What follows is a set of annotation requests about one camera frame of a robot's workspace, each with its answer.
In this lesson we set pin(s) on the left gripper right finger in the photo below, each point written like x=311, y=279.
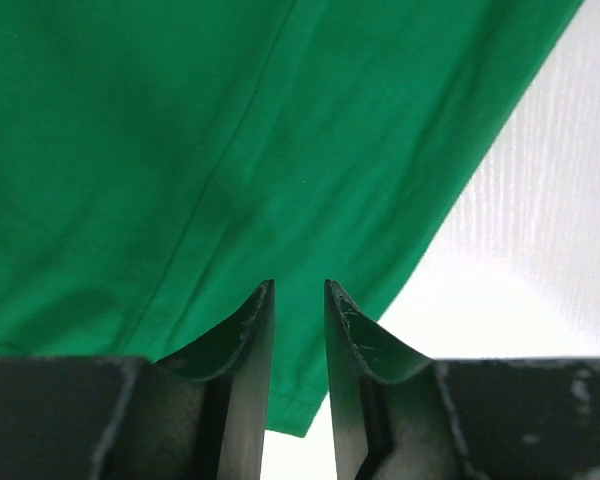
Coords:
x=398, y=414

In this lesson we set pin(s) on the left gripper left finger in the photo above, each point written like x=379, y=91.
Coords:
x=199, y=413

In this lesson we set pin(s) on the green t shirt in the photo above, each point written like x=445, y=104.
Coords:
x=159, y=159

